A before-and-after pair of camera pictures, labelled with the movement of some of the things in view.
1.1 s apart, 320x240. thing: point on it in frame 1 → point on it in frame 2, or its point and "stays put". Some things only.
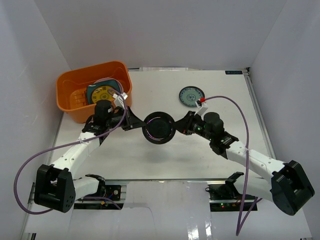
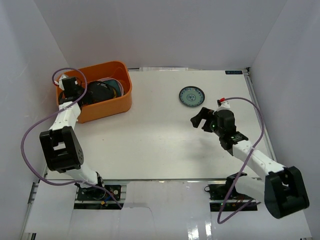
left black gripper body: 128,120 → 81,94
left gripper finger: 132,121 → 89,97
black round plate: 159,129 → 98,91
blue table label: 233,72 stays put
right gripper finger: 184,125 → 205,114
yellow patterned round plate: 100,93 → 115,93
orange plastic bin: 71,88 stays put
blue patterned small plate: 189,95 stays put
